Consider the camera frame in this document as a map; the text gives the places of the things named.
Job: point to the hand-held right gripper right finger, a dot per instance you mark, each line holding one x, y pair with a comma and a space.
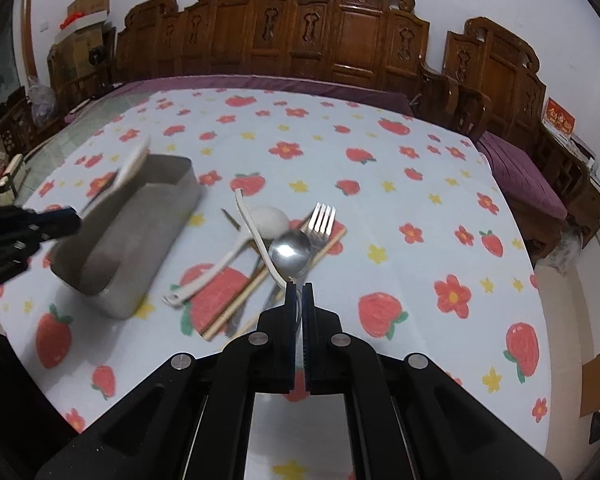
309, 310

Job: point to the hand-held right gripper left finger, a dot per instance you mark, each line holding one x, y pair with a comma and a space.
290, 310

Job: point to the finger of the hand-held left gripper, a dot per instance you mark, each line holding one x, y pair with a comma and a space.
60, 232
55, 217

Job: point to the metal spoon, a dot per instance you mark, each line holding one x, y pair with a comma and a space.
290, 255

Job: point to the metal utensil box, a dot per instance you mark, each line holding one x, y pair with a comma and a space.
130, 240

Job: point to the metal fork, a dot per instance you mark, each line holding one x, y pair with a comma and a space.
322, 220

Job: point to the dark brown chopstick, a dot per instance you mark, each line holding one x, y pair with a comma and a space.
230, 220

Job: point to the clear plastic bag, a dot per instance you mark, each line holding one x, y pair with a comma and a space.
41, 100

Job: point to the strawberry flower printed tablecloth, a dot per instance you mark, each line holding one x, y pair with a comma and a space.
380, 185

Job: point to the large cardboard box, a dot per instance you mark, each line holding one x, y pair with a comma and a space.
75, 57

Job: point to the small cardboard box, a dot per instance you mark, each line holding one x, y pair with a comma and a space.
87, 1

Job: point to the long purple bench cushion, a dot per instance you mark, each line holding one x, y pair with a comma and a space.
280, 82

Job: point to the purple armchair cushion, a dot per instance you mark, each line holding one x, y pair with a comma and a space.
520, 175

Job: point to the carved wooden sofa bench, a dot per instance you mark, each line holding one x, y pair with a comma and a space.
280, 35

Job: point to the carved wooden armchair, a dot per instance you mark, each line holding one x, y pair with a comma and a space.
495, 70

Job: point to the red card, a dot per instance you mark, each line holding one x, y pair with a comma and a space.
559, 116

